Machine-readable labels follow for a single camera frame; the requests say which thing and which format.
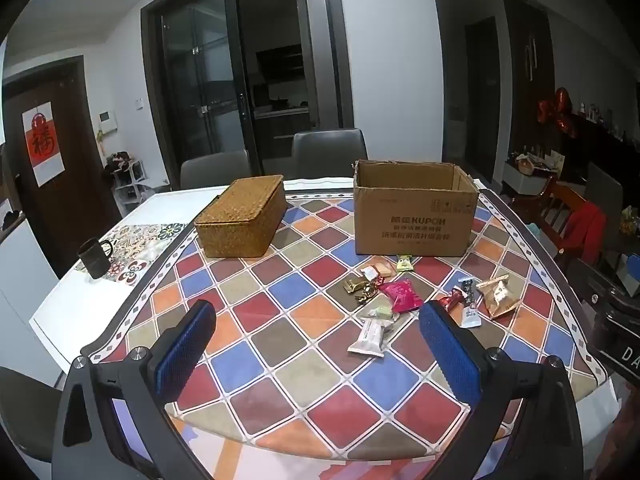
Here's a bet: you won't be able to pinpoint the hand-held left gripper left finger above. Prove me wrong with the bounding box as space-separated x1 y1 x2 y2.
52 300 218 480

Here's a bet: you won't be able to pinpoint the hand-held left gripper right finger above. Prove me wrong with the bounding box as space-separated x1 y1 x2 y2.
419 301 588 480

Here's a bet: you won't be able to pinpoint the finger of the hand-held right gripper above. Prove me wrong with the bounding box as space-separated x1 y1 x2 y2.
566 257 623 321

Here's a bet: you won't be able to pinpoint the dark red snack packet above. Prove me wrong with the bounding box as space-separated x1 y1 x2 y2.
436 287 463 313

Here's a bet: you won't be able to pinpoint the green candy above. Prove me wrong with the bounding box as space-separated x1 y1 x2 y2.
361 304 398 322

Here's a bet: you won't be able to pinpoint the white snack packet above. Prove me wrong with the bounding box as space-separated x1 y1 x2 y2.
347 317 396 358

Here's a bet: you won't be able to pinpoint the clear cake packet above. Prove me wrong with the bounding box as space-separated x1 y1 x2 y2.
361 259 398 282

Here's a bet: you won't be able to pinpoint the brown cardboard box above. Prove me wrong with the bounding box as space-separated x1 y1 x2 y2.
352 159 482 257

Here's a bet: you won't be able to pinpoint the red garment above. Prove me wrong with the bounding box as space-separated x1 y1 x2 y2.
557 202 608 266

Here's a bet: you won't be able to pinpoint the black and white stick packet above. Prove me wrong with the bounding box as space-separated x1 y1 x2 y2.
457 279 480 329

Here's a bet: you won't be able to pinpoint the brown gold snack packet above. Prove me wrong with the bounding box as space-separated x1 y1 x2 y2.
476 274 523 321

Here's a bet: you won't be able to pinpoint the pink snack packet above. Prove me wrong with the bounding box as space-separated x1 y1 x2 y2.
378 280 423 314

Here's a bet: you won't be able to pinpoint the wooden chair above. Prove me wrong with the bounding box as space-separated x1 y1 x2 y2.
510 175 608 266

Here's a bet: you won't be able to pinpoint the brown gold twisted candy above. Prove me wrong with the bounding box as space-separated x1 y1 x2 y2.
354 277 386 305

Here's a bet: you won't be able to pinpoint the colourful chequered tablecloth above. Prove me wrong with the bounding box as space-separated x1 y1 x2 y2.
80 187 616 480

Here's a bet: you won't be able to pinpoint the floral patterned placemat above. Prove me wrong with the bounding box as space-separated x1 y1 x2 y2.
75 222 193 286

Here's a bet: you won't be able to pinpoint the white side cabinet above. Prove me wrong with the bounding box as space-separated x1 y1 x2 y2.
502 150 566 196

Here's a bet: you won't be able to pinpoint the black mug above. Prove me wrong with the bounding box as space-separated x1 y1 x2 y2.
77 238 115 279

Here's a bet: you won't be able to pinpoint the woven wicker basket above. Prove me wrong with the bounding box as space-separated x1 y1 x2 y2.
194 175 287 259

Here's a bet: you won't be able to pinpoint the dark round chair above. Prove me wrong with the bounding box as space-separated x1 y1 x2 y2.
0 366 66 463

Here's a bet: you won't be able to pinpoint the red foil balloons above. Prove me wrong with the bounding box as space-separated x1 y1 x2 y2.
537 87 578 138

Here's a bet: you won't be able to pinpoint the white storage shelf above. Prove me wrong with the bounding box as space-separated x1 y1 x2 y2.
102 150 153 221

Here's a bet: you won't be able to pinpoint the grey dining chair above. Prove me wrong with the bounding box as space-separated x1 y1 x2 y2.
179 149 251 192
291 128 369 181

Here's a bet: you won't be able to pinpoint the dark wooden door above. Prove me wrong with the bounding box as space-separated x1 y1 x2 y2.
2 57 121 281

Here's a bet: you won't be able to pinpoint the red and white door poster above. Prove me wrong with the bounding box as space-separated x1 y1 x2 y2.
21 101 67 186

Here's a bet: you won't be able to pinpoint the glass sliding door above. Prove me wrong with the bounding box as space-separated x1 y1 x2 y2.
141 0 351 176

